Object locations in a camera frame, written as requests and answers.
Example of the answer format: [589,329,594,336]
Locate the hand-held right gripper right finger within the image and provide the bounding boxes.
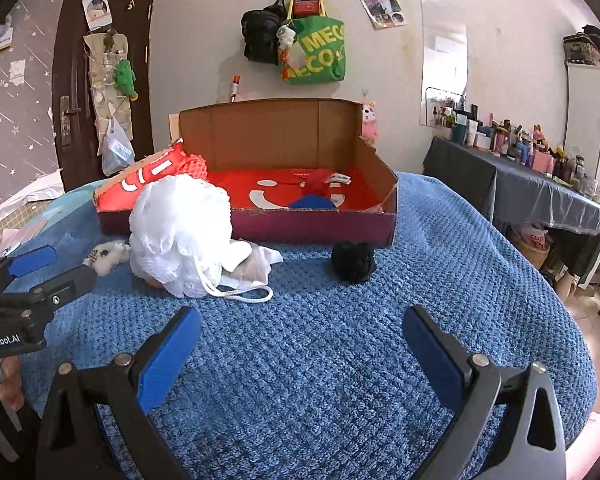
[402,305,567,480]

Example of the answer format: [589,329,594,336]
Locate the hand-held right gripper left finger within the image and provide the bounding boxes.
[36,306,203,480]

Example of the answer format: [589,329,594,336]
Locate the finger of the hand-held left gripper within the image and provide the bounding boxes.
[0,245,58,293]
[2,265,98,318]

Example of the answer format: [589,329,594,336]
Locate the small beige plush toy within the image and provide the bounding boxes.
[83,241,132,276]

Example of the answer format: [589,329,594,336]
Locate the black fuzzy ball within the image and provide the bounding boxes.
[330,241,378,286]

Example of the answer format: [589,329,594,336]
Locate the white mesh bath sponge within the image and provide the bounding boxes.
[129,176,275,303]

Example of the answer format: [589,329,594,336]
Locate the frosted plastic pouch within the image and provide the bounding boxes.
[224,240,284,285]

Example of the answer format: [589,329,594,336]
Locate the red foam net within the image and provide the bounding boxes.
[180,152,208,178]

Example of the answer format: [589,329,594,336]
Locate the blue cloth pouch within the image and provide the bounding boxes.
[289,194,338,209]

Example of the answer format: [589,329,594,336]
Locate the red yarn ball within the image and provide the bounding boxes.
[300,174,352,198]

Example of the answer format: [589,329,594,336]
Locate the brown cardboard box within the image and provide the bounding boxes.
[94,98,398,248]

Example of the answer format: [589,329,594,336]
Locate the person's left hand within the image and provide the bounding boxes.
[0,360,27,411]

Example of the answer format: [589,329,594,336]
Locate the white paper sheet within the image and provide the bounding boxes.
[0,170,63,221]

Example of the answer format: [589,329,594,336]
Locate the light blue bed sheet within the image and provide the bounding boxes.
[30,182,103,231]

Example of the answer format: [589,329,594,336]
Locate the blue knitted blanket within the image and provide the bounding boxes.
[0,172,598,480]

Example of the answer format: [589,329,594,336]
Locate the clear plastic bag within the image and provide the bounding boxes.
[100,117,136,177]

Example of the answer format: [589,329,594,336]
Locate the beige printed bag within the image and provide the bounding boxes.
[510,224,555,268]

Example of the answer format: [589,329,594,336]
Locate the clear hanging door organizer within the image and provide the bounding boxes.
[82,30,131,158]

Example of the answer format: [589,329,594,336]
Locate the table with grey cloth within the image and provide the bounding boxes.
[422,136,600,286]

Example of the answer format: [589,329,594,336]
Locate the pink pillow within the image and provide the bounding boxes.
[565,412,600,480]

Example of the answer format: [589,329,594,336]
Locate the dark wooden door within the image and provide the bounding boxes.
[52,0,156,193]

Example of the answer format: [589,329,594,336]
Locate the red printed bag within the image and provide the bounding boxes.
[97,142,381,213]

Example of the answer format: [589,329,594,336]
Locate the green plush toy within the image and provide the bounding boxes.
[112,59,140,101]

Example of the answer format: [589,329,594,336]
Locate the group of cosmetic bottles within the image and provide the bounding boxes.
[430,102,600,196]

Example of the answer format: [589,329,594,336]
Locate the white wardrobe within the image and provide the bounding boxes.
[564,60,600,201]

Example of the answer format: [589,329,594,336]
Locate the green tote bag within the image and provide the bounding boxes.
[280,7,347,85]

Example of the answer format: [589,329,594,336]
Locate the dark patterned suitcase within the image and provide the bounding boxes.
[562,32,600,66]

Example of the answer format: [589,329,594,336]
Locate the red framed picture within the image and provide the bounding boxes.
[291,0,325,17]

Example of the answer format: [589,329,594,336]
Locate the metal door handle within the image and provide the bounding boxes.
[59,95,83,147]

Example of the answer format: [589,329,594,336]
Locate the pink plush wall toy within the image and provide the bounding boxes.
[361,101,380,147]

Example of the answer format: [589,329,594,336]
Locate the frameless wall mirror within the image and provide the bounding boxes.
[420,0,468,126]

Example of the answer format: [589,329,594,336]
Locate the white plush keychain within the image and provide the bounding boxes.
[276,24,297,66]

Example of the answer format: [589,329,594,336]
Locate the wall photo poster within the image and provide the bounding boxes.
[356,0,407,30]

